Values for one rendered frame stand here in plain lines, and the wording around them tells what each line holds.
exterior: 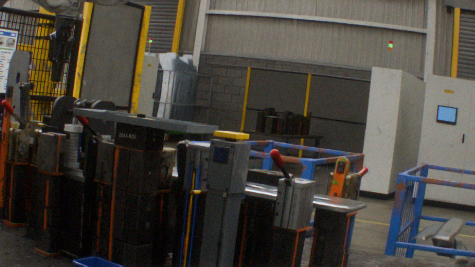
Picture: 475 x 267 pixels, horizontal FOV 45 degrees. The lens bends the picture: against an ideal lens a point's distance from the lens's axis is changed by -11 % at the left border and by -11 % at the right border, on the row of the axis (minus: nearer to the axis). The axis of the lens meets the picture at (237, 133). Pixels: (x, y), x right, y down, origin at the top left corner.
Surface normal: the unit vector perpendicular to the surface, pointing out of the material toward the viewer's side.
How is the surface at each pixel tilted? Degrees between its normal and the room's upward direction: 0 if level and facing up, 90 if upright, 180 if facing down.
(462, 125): 90
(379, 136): 90
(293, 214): 90
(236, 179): 90
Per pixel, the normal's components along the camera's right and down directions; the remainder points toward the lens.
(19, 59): 0.86, 0.13
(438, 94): -0.41, 0.00
